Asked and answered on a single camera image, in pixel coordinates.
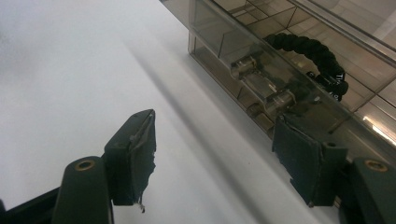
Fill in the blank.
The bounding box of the clear brown drawer box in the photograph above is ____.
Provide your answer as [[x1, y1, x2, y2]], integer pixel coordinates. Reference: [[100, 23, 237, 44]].
[[160, 0, 396, 171]]

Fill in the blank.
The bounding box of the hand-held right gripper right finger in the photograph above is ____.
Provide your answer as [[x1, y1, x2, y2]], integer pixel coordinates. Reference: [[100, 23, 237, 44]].
[[271, 115, 349, 208]]

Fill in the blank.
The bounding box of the small black ring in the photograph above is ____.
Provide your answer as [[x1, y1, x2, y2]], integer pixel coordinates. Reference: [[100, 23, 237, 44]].
[[263, 32, 349, 103]]

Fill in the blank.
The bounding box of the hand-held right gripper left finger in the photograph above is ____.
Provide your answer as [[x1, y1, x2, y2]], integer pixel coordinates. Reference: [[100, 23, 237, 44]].
[[103, 108, 157, 214]]

